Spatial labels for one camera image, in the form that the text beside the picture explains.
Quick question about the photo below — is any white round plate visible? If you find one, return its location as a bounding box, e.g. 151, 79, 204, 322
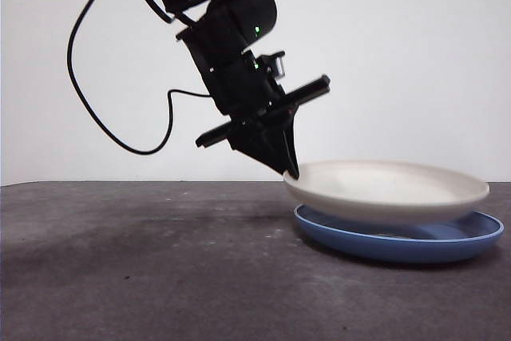
282, 159, 490, 225

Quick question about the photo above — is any blue round plate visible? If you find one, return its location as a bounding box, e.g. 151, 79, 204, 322
293, 204, 505, 265

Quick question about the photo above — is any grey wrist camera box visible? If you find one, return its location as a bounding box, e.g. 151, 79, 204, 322
258, 51, 287, 79

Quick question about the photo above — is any long black cable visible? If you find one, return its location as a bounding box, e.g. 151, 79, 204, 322
66, 0, 212, 156

